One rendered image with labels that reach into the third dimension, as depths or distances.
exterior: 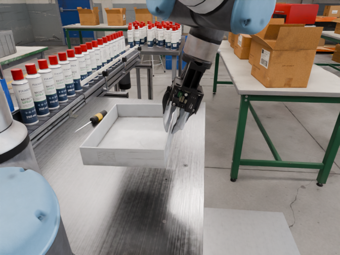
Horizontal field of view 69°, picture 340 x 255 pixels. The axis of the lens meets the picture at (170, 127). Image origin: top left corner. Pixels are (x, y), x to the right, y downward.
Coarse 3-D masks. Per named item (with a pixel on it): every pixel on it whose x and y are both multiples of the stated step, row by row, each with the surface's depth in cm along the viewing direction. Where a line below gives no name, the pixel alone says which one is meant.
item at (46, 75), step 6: (42, 60) 95; (42, 66) 96; (42, 72) 96; (48, 72) 97; (42, 78) 97; (48, 78) 98; (48, 84) 99; (54, 84) 102; (48, 90) 100; (54, 90) 102; (48, 96) 101; (54, 96) 102; (48, 102) 102; (54, 102) 103; (54, 108) 104
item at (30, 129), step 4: (76, 96) 119; (68, 100) 114; (72, 100) 114; (60, 104) 110; (64, 104) 110; (68, 104) 110; (60, 108) 106; (52, 112) 102; (56, 112) 102; (48, 116) 98; (52, 116) 99; (40, 120) 95; (44, 120) 95; (36, 124) 92; (40, 124) 92; (28, 128) 89; (32, 128) 89; (36, 128) 90; (28, 132) 87
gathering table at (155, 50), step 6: (126, 42) 268; (144, 48) 237; (156, 48) 237; (162, 48) 237; (180, 48) 229; (144, 54) 226; (150, 54) 225; (156, 54) 225; (162, 54) 224; (168, 54) 223; (174, 54) 222; (180, 54) 285; (174, 60) 228; (180, 60) 288; (174, 66) 230; (180, 66) 292; (138, 72) 302; (174, 72) 233; (180, 72) 295; (138, 78) 305; (138, 84) 309; (138, 90) 312; (138, 96) 316
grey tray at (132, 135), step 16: (112, 112) 77; (128, 112) 81; (144, 112) 81; (160, 112) 80; (176, 112) 79; (96, 128) 65; (112, 128) 75; (128, 128) 75; (144, 128) 74; (160, 128) 74; (96, 144) 66; (112, 144) 67; (128, 144) 66; (144, 144) 66; (160, 144) 65; (96, 160) 58; (112, 160) 58; (128, 160) 57; (144, 160) 57; (160, 160) 56
